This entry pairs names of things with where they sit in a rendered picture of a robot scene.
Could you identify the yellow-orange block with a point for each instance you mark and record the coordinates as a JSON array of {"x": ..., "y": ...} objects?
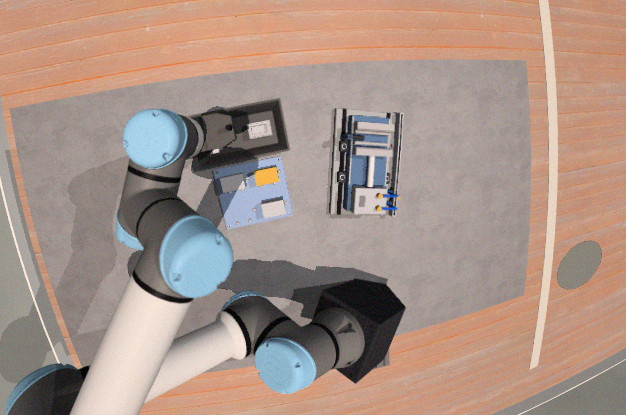
[{"x": 266, "y": 176}]

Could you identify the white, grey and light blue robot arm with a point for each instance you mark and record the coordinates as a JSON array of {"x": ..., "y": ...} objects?
[{"x": 184, "y": 257}]

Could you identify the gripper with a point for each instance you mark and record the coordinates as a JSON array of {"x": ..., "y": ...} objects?
[{"x": 215, "y": 131}]

